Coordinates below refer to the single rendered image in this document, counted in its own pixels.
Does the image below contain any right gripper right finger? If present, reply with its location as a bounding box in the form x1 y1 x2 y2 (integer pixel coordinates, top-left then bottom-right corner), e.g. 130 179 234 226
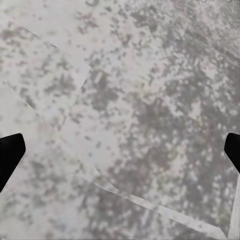
224 133 240 173

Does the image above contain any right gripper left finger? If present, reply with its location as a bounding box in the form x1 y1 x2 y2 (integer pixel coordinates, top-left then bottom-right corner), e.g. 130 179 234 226
0 133 26 193

